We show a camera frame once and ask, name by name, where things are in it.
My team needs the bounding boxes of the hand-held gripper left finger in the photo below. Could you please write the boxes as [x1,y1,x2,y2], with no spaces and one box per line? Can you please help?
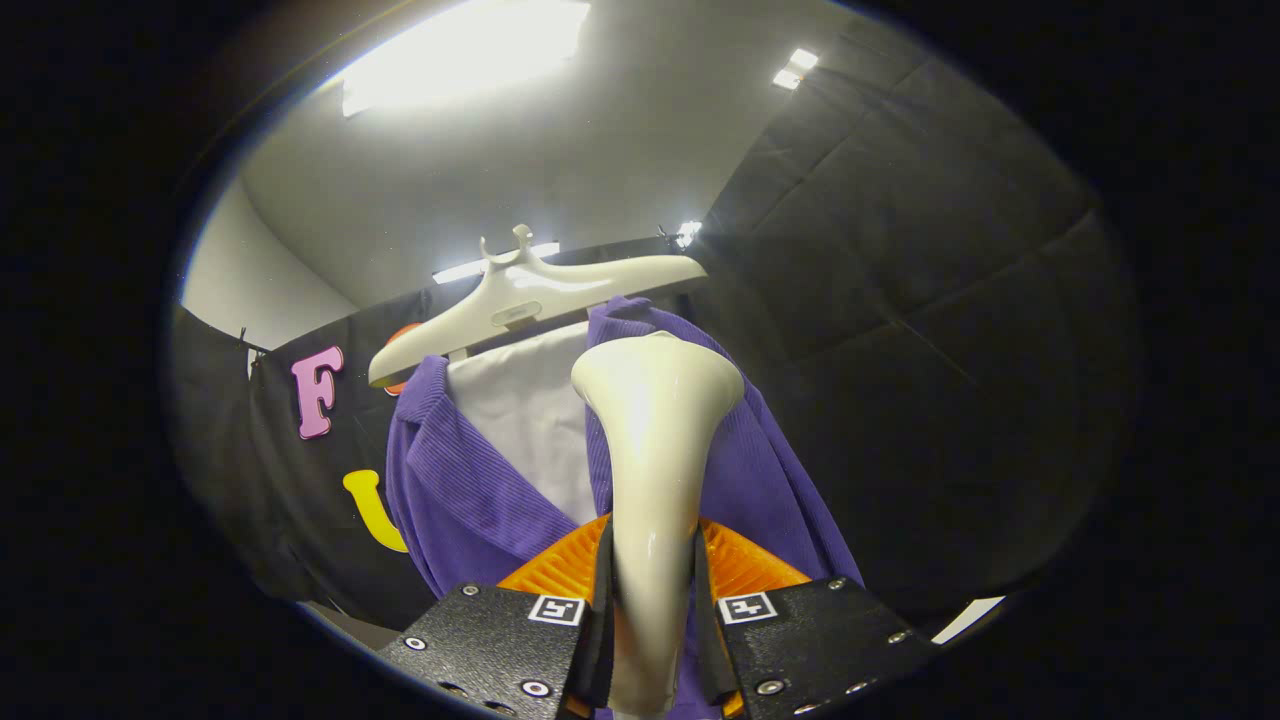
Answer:
[378,512,614,720]

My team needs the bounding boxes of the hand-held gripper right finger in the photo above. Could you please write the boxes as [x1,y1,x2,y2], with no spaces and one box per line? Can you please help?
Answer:
[693,515,941,719]

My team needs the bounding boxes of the purple corduroy jacket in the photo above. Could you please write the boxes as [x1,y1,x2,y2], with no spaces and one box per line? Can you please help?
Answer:
[385,295,866,720]

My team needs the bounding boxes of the large ceiling light panel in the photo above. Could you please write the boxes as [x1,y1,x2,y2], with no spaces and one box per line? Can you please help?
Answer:
[340,0,593,119]

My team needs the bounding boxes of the black backdrop cloth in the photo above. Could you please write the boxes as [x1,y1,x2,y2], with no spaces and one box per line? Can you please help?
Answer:
[165,20,1141,631]

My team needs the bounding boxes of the cream garment steamer head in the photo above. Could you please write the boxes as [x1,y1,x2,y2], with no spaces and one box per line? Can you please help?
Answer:
[570,332,746,716]

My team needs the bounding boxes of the cream steamer hanger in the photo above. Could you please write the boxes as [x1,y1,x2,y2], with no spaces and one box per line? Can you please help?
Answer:
[367,224,709,389]

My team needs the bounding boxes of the double ceiling light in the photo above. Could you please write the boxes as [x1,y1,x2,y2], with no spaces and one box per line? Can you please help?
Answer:
[772,47,819,91]

